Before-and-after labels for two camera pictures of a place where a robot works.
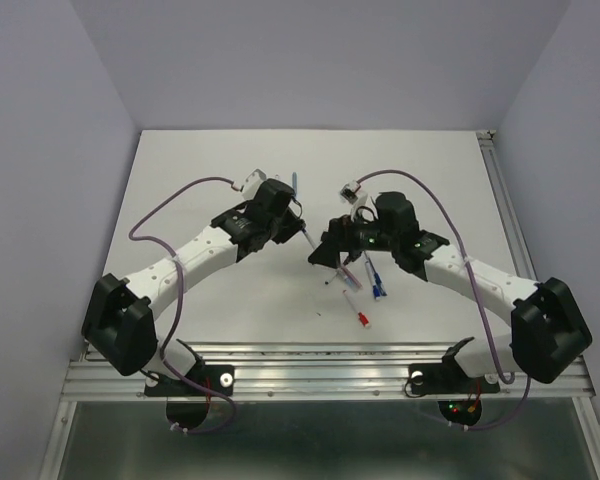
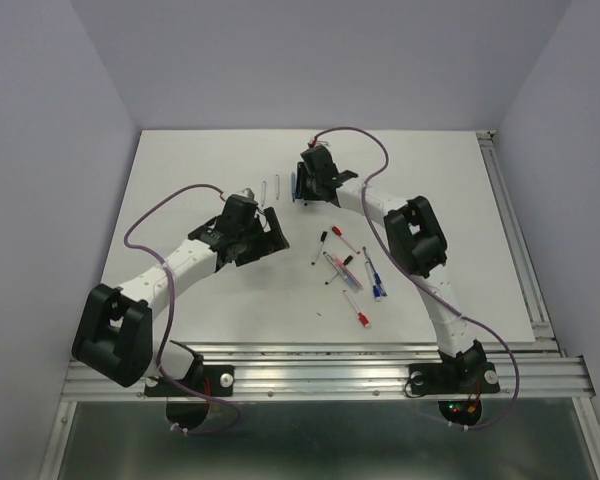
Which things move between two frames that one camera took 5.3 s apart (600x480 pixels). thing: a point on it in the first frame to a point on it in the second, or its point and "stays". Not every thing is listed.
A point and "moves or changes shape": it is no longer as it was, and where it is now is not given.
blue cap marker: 308,237 moves or changes shape
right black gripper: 340,236 to 302,190
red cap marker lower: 362,318 stays
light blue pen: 295,182 stays
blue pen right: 376,290 stays
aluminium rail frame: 313,372 stays
